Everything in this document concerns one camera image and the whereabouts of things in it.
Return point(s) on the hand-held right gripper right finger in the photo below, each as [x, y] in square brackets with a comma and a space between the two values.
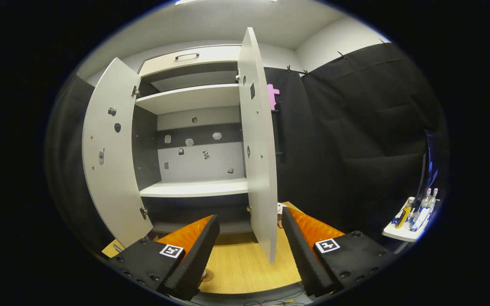
[302, 259]

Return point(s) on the small pink white figure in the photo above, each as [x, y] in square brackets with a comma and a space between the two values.
[280, 208]

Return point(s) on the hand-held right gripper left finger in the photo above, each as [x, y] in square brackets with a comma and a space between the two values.
[194, 259]

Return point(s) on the round brown coaster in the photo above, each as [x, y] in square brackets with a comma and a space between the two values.
[209, 276]

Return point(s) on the white door with camera stickers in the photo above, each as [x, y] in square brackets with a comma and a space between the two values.
[109, 191]

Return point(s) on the white cabinet shelf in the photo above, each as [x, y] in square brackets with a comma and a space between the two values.
[185, 100]
[194, 188]

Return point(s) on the ceiling light panel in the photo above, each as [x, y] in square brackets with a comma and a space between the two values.
[228, 1]

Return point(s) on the blue white packet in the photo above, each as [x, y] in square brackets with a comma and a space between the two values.
[420, 220]

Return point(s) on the white grey cabinet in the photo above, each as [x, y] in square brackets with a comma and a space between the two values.
[215, 163]

